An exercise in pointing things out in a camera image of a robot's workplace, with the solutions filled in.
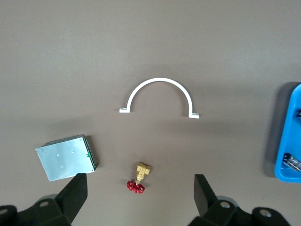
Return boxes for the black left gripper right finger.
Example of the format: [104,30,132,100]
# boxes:
[189,174,291,226]

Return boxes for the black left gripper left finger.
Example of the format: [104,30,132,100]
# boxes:
[0,173,88,226]

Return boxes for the blue plastic tray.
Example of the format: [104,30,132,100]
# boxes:
[274,83,301,183]

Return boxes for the grey metal power supply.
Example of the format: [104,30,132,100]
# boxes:
[35,134,100,182]

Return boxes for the white half-round pipe clamp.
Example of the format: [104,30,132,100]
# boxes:
[119,77,200,119]

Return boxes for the brown table cover sheet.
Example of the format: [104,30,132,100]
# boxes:
[0,0,301,226]

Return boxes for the brass valve red handle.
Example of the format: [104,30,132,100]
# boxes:
[126,161,152,194]

